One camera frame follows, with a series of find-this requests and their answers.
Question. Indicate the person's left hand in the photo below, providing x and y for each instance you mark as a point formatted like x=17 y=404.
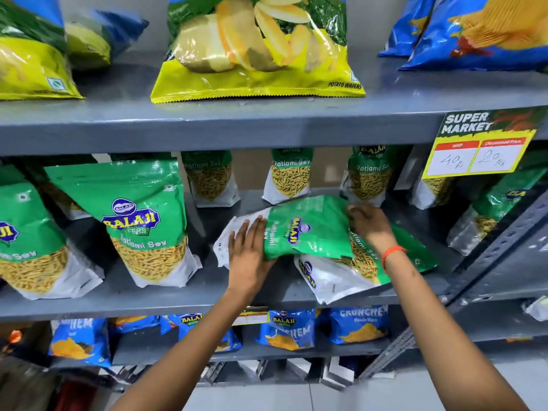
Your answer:
x=246 y=265

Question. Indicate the person's right hand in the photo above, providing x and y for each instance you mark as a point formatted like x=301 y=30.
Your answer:
x=373 y=226

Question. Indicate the person's right fingers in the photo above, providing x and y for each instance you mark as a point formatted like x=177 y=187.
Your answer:
x=355 y=217

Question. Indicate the person's left little finger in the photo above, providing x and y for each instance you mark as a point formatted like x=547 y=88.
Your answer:
x=233 y=248

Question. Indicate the person's left thumb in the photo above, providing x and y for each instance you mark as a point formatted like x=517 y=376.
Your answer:
x=271 y=264

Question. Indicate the person's left middle finger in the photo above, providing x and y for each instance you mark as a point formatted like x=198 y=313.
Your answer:
x=251 y=237

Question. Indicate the green and white snack pouch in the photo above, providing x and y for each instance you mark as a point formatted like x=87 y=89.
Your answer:
x=312 y=226

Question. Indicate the person's left forearm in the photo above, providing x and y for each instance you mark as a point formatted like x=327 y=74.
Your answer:
x=184 y=350

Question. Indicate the person's right forearm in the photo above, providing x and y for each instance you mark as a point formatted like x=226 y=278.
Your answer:
x=445 y=338

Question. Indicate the orange wristband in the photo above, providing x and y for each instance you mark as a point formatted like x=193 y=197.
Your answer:
x=391 y=252

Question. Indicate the small yellow shelf label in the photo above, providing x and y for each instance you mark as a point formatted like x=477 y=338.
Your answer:
x=252 y=317

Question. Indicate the small blue snack packet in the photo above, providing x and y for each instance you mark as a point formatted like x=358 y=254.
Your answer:
x=359 y=325
x=287 y=329
x=192 y=323
x=135 y=324
x=79 y=340

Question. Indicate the row of green sev packets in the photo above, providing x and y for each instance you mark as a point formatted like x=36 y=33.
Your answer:
x=145 y=218

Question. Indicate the white and black boxes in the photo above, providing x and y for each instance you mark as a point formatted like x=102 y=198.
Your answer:
x=299 y=372

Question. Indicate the yellow black price sign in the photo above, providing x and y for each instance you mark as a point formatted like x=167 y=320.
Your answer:
x=479 y=145

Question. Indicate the grey metal shelf rack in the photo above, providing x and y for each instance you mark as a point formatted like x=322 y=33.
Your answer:
x=128 y=119

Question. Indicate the large yellow green chips bag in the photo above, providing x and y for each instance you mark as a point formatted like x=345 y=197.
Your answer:
x=257 y=51

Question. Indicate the blue chips bag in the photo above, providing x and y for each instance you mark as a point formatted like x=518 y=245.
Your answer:
x=488 y=34
x=409 y=25

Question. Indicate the white packet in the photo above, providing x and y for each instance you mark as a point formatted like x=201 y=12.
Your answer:
x=537 y=308

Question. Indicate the red packet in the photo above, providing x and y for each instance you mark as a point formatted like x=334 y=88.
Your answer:
x=77 y=398

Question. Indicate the orange packet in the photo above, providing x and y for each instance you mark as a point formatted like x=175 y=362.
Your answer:
x=12 y=340

